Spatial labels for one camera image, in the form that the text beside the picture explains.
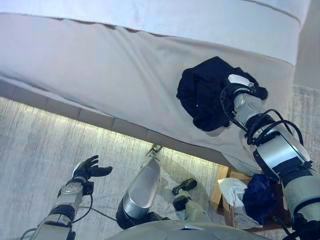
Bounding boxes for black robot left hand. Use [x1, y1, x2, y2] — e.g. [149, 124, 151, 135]
[71, 154, 114, 185]

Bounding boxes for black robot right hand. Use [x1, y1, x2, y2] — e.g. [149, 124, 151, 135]
[221, 73, 269, 101]

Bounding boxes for black garment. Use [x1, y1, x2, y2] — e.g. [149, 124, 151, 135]
[175, 56, 269, 133]

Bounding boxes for white garment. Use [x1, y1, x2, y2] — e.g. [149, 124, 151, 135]
[217, 177, 264, 231]

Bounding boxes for blue garment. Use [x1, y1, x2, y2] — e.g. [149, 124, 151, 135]
[242, 173, 278, 226]

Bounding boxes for white bed duvet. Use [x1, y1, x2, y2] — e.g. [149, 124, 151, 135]
[0, 0, 311, 65]

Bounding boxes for beige bed runner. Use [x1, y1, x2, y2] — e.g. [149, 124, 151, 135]
[0, 13, 297, 176]

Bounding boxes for brown wicker basket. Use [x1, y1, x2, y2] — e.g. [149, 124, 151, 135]
[209, 164, 294, 234]

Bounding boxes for grey striped rug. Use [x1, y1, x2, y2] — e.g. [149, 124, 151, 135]
[0, 83, 320, 240]

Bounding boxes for silver robot left leg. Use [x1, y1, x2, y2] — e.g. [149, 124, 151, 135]
[115, 143, 162, 230]

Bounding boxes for silver robot leg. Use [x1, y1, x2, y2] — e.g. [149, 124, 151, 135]
[115, 143, 162, 230]
[171, 178, 211, 224]

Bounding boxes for silver robot right leg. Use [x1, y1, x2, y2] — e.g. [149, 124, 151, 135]
[171, 178, 211, 224]

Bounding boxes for grey robot torso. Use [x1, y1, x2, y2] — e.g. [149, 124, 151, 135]
[104, 218, 271, 240]

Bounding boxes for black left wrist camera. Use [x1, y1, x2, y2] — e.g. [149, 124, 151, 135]
[83, 181, 96, 196]

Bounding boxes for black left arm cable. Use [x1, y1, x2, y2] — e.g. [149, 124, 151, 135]
[21, 192, 118, 240]

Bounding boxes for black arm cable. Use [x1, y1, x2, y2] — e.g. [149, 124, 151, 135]
[21, 192, 118, 240]
[219, 86, 320, 240]

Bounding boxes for taupe upholstered bed frame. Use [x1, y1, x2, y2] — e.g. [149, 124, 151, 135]
[0, 76, 231, 168]

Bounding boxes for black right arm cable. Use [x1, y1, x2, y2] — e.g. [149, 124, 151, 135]
[219, 86, 320, 240]

